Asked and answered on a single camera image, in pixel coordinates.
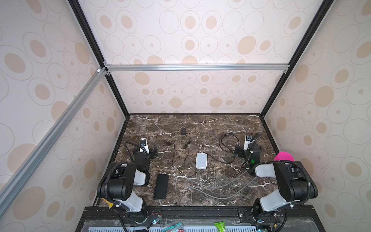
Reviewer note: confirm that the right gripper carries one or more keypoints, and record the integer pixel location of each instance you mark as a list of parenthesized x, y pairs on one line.
[(239, 151)]

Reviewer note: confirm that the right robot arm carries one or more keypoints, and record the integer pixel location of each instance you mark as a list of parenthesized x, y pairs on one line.
[(295, 187)]

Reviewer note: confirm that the yellow snack bag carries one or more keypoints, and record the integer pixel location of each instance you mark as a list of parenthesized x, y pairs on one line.
[(110, 205)]

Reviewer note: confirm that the diagonal aluminium rail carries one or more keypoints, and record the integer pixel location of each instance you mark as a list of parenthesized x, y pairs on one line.
[(30, 165)]

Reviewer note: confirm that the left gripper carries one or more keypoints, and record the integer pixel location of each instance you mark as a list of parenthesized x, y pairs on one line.
[(152, 152)]

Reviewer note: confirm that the green tube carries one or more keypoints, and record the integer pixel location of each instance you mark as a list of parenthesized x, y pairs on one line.
[(221, 227)]

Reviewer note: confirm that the horizontal aluminium rail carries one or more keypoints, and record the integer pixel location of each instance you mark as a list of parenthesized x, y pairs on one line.
[(198, 67)]

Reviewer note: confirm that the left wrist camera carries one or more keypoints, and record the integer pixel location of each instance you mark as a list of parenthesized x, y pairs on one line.
[(144, 146)]

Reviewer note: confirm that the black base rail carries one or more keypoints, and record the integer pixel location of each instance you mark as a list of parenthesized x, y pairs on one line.
[(238, 214)]

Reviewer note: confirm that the teal patterned item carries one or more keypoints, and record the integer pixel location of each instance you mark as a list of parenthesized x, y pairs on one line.
[(175, 228)]

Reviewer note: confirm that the white router box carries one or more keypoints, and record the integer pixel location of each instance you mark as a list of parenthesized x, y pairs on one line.
[(201, 161)]

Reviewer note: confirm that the pink plastic goblet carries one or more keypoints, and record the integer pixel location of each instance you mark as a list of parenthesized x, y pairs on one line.
[(283, 156)]

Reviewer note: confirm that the black network switch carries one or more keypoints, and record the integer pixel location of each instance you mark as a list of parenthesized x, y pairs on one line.
[(160, 191)]

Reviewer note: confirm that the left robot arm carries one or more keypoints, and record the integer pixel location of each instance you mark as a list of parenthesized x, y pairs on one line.
[(116, 185)]

